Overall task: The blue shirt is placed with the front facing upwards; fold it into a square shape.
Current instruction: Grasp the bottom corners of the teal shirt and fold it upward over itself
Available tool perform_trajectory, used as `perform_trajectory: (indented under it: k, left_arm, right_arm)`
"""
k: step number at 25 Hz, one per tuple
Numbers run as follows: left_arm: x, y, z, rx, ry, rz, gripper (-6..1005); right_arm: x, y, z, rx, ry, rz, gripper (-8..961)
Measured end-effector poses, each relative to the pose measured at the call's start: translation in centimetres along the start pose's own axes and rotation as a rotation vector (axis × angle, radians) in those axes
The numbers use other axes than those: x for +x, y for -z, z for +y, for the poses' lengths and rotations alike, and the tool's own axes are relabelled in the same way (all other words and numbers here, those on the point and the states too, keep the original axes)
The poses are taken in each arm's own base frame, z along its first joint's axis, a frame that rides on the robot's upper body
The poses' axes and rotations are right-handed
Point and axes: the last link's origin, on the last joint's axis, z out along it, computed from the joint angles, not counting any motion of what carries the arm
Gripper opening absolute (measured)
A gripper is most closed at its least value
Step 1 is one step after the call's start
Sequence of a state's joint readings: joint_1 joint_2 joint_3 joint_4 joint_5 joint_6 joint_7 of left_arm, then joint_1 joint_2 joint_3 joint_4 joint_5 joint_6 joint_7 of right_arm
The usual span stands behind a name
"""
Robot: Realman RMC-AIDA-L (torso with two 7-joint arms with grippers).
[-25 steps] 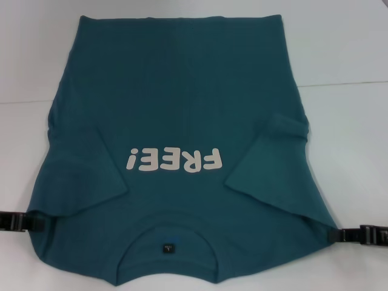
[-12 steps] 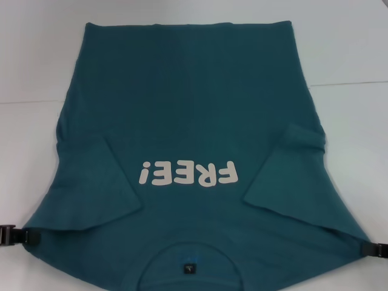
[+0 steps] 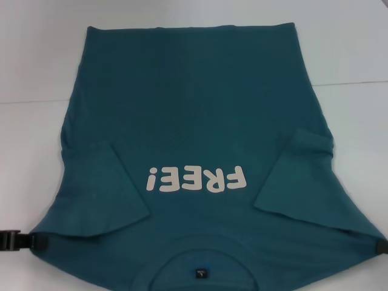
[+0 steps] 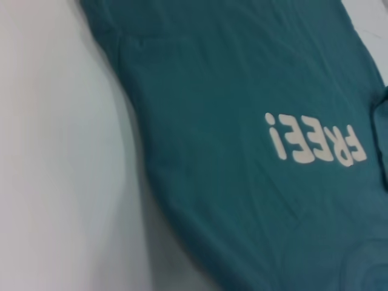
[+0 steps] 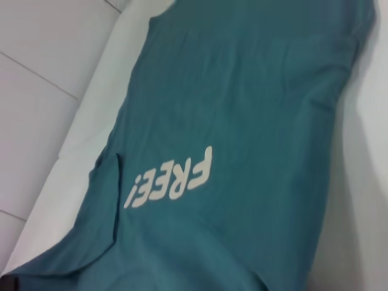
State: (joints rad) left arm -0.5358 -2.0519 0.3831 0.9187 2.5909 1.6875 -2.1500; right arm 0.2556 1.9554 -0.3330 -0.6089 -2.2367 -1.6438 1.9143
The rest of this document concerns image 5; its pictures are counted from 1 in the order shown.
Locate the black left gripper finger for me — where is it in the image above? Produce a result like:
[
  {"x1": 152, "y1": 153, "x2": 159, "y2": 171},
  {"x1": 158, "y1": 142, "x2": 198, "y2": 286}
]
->
[{"x1": 0, "y1": 274, "x2": 19, "y2": 291}]

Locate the teal t-shirt with FREE print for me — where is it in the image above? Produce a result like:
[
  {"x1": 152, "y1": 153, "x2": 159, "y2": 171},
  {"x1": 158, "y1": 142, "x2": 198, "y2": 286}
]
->
[{"x1": 0, "y1": 0, "x2": 378, "y2": 291}]

